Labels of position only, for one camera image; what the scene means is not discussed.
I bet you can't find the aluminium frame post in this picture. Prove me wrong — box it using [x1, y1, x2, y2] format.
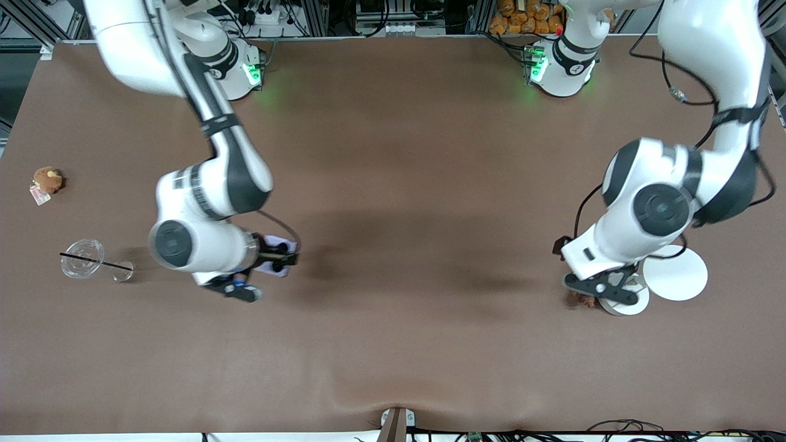
[304, 0, 329, 37]
[0, 0, 80, 45]

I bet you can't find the black straw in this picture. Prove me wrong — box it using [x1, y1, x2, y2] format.
[59, 252, 134, 271]

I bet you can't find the black cable bundle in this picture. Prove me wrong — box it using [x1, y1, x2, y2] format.
[418, 419, 786, 442]

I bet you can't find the lavender flip phone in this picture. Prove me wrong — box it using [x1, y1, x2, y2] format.
[253, 235, 298, 278]

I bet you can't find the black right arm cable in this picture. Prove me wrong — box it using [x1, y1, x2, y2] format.
[257, 210, 302, 249]

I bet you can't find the white power strip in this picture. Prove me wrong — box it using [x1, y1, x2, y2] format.
[243, 0, 295, 25]

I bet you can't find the clear plastic cup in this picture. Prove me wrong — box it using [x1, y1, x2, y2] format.
[60, 238, 136, 284]

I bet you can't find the small brown plush toy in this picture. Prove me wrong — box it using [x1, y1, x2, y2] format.
[29, 166, 64, 206]

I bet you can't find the pile of orange plush toys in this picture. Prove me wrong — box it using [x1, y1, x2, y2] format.
[489, 0, 566, 36]

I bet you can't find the metal table edge bracket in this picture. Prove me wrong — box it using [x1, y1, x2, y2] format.
[379, 406, 416, 442]

